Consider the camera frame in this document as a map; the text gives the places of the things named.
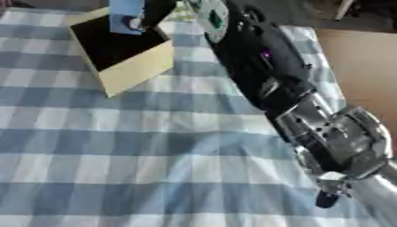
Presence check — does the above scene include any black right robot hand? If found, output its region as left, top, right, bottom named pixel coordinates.
left=127, top=0, right=180, bottom=32

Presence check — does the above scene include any white furniture leg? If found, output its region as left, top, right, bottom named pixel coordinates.
left=333, top=0, right=357, bottom=21

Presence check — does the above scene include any tan cardboard box black inside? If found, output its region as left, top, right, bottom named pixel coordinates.
left=66, top=6, right=177, bottom=99

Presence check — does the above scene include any blue rectangular block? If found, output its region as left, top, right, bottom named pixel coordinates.
left=106, top=0, right=148, bottom=36

